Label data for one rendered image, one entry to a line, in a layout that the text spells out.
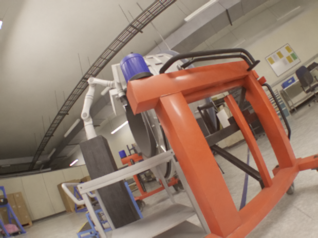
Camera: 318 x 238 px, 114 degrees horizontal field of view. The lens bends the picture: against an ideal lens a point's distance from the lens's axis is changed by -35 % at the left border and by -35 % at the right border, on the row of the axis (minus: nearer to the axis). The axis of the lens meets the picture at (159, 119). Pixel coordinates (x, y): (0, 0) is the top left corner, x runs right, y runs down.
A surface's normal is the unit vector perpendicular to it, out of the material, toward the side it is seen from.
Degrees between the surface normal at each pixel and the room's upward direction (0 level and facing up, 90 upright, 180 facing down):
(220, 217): 90
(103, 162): 90
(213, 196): 90
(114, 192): 90
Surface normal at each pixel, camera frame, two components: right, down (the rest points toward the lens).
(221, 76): 0.24, -0.37
